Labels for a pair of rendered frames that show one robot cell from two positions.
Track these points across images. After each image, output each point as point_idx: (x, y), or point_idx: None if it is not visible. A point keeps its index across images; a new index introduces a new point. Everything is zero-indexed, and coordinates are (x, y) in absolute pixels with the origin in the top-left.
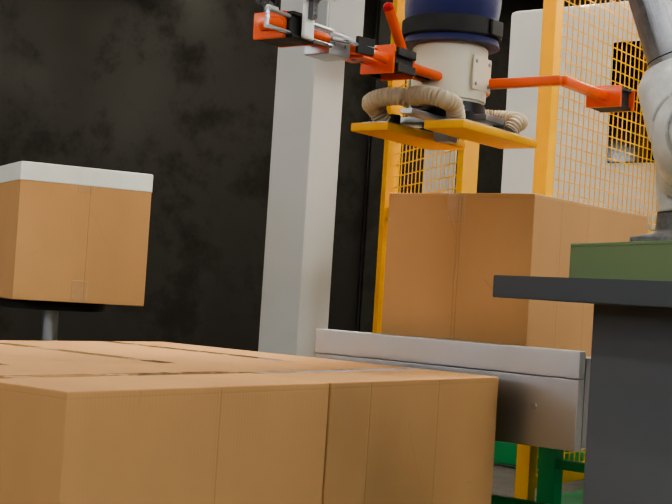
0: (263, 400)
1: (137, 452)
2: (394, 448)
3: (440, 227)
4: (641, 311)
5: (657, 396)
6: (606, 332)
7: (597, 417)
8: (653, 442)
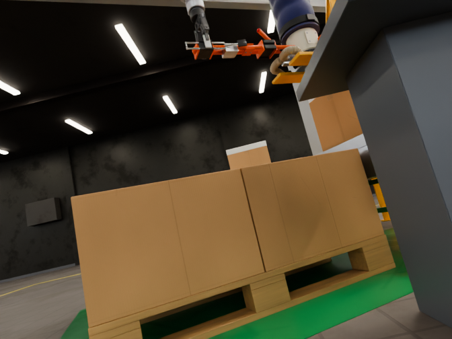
0: (197, 181)
1: (121, 215)
2: (294, 190)
3: (327, 104)
4: (360, 60)
5: (383, 99)
6: (353, 87)
7: (366, 133)
8: (392, 128)
